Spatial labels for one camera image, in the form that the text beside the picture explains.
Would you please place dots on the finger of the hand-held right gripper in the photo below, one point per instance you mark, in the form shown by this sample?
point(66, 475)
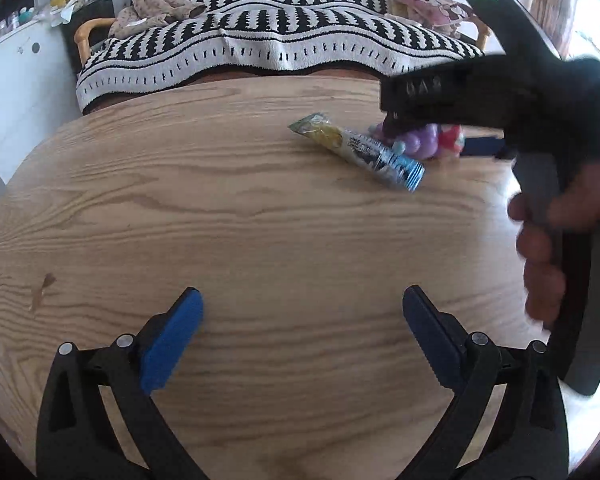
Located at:
point(482, 147)

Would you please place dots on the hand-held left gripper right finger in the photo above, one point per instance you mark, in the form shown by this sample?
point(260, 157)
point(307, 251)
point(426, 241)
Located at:
point(430, 340)

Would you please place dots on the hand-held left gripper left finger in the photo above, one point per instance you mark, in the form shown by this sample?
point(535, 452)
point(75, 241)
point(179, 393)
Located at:
point(172, 345)

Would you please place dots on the purple plastic toy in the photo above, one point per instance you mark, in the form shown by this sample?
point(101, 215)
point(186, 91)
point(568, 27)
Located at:
point(420, 142)

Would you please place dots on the person's right hand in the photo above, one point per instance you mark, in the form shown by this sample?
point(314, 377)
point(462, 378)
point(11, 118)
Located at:
point(542, 280)

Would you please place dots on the red and pink toy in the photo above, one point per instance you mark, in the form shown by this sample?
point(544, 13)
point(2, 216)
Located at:
point(451, 141)

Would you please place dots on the beige patterned curtain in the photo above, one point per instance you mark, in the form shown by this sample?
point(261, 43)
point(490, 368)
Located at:
point(562, 10)

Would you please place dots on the pink cartoon pillow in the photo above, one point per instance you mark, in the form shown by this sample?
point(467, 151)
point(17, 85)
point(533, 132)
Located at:
point(430, 7)

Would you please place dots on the yellow and blue snack wrapper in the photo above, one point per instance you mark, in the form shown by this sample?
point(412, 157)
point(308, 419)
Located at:
point(360, 152)

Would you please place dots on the sofa with striped blanket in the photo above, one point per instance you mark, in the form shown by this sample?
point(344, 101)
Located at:
point(280, 40)

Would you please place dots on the white cabinet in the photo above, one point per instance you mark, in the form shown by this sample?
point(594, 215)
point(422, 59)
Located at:
point(25, 100)

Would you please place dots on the wooden sofa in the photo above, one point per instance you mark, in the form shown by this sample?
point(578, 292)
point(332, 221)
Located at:
point(92, 35)

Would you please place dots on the beige plush toy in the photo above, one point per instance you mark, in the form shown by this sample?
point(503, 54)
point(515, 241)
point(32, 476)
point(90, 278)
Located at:
point(155, 10)

